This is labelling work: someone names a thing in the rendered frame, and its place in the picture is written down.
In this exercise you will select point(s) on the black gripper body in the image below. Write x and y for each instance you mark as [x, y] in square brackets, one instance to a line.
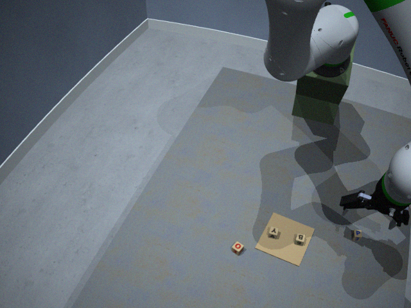
[377, 205]

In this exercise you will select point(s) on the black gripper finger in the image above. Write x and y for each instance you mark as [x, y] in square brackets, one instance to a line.
[354, 201]
[397, 219]

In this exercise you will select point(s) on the tan square mat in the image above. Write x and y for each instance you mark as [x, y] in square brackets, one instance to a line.
[283, 246]

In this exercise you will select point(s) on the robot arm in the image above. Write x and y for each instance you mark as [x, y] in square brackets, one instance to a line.
[291, 54]

